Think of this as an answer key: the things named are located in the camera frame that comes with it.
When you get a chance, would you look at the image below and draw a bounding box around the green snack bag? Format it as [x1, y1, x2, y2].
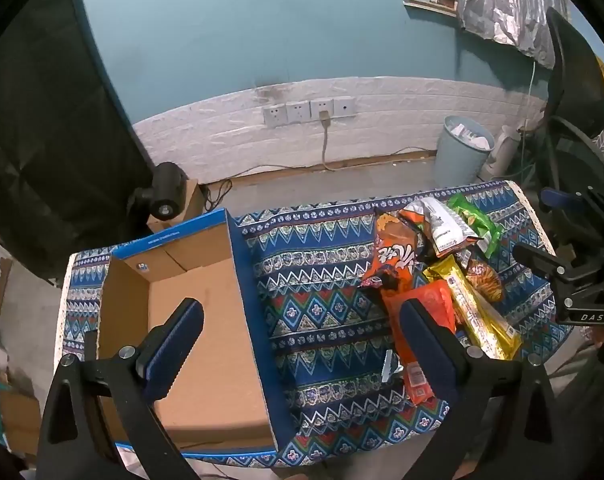
[447, 194, 503, 258]

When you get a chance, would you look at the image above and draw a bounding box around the blue patterned tablecloth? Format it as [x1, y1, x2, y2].
[56, 180, 573, 468]

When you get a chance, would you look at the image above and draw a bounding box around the pale blue trash bin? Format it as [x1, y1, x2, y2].
[434, 115, 496, 186]

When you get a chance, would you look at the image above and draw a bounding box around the orange-red snack packet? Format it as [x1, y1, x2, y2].
[382, 280, 458, 406]

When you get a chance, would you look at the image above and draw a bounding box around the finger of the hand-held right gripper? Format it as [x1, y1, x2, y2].
[540, 186, 590, 212]
[512, 243, 575, 283]

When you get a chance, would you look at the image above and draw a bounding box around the black cable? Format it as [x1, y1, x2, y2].
[202, 162, 263, 213]

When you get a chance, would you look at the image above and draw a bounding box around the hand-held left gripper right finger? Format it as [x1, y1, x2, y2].
[398, 298, 580, 480]

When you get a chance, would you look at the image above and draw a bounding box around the silver foil curtain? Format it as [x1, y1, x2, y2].
[456, 0, 573, 68]

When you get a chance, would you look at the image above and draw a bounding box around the beige plug with cable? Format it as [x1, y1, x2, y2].
[318, 110, 433, 173]

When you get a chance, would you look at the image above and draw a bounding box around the orange chip bag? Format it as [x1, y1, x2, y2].
[358, 212, 425, 293]

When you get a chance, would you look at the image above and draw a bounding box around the blue cardboard box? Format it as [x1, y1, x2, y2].
[96, 208, 295, 453]

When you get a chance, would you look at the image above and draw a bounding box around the clear croissant packet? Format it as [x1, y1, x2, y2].
[457, 252, 505, 303]

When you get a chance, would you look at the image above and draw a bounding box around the black softbox cloth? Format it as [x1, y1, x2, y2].
[0, 0, 155, 281]

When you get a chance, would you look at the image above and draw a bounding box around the black office chair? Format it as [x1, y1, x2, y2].
[529, 7, 604, 261]

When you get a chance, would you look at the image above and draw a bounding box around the long gold snack packet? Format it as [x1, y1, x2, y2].
[423, 255, 524, 361]

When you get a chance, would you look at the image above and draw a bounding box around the white kettle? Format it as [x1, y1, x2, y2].
[482, 125, 523, 183]

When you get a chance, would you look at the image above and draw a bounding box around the small silver wrapper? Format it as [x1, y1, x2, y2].
[382, 350, 403, 386]

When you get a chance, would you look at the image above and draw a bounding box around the silver and orange snack bag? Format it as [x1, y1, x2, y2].
[398, 197, 483, 263]

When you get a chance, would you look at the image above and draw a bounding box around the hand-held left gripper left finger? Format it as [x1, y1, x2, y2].
[36, 298, 205, 480]

